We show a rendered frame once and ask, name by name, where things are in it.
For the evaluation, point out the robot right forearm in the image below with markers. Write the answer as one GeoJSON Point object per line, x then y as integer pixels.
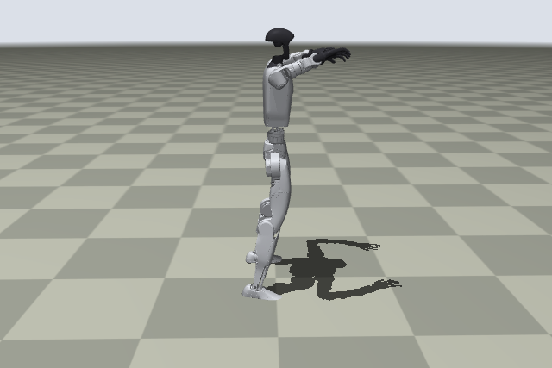
{"type": "Point", "coordinates": [299, 67]}

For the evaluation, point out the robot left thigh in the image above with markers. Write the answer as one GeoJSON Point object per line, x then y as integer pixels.
{"type": "Point", "coordinates": [265, 203]}

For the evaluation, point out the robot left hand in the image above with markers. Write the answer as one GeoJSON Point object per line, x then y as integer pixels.
{"type": "Point", "coordinates": [321, 50]}

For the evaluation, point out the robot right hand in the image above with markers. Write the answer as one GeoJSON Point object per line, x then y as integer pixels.
{"type": "Point", "coordinates": [333, 53]}

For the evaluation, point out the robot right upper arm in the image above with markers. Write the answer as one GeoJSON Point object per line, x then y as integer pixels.
{"type": "Point", "coordinates": [278, 80]}

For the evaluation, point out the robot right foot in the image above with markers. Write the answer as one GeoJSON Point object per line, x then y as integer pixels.
{"type": "Point", "coordinates": [264, 294]}

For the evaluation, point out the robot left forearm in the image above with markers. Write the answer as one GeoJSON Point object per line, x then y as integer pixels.
{"type": "Point", "coordinates": [293, 57]}

